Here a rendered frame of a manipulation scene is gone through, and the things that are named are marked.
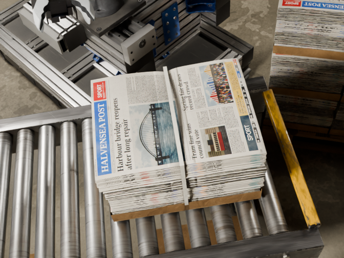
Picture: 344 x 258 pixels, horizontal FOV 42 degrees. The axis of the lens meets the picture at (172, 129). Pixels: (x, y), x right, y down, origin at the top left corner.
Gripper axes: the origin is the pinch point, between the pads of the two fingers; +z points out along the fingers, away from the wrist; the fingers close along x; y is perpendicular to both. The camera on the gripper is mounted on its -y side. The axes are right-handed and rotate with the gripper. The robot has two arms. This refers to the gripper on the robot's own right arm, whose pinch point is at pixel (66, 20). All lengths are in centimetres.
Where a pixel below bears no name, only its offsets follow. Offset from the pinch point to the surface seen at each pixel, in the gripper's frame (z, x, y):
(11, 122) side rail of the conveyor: -17, 20, 47
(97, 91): 3.1, -4.1, 20.0
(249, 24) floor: -106, -115, 109
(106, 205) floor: -23, -6, 124
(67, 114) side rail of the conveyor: -12.8, 3.2, 44.6
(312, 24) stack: -21, -84, 36
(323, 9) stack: -20, -85, 30
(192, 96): 13.3, -24.8, 17.5
